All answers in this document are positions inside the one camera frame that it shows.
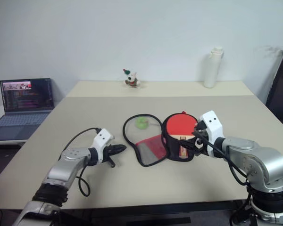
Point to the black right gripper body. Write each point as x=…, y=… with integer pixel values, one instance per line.
x=201, y=147

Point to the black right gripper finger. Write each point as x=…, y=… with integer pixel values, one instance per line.
x=188, y=145
x=196, y=134

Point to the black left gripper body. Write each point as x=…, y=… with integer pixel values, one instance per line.
x=107, y=154

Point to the red table tennis paddle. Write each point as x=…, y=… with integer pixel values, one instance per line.
x=180, y=126

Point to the black red mesh paddle case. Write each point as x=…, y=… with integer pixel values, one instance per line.
x=153, y=148

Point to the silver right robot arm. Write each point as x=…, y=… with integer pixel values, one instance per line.
x=261, y=162

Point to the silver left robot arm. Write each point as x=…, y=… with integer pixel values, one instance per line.
x=61, y=169

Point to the green ball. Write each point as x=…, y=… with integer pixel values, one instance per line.
x=141, y=123

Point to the white water bottle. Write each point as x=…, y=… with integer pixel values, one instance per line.
x=213, y=68

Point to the small white plush toy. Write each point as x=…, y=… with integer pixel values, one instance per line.
x=131, y=79

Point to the black office chair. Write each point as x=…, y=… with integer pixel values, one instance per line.
x=281, y=91

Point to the grey open laptop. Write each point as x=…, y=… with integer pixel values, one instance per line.
x=21, y=106

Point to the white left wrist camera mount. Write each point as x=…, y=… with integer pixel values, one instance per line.
x=101, y=139

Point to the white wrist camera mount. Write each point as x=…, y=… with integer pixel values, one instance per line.
x=101, y=139
x=212, y=127

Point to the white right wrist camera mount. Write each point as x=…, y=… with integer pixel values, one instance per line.
x=212, y=127

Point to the dark table frame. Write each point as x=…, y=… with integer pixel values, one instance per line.
x=155, y=213

